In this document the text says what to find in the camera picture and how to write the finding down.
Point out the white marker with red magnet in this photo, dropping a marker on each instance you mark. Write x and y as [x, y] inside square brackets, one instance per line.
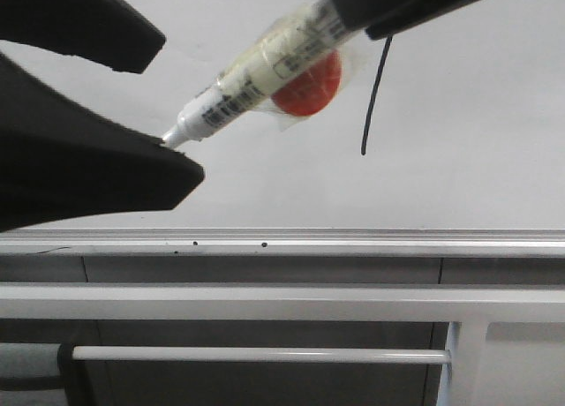
[291, 46]

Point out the white round metal rod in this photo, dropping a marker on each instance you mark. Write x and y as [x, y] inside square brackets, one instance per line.
[279, 355]

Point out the white metal stand crossbeam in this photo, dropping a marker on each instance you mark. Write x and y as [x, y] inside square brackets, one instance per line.
[471, 311]

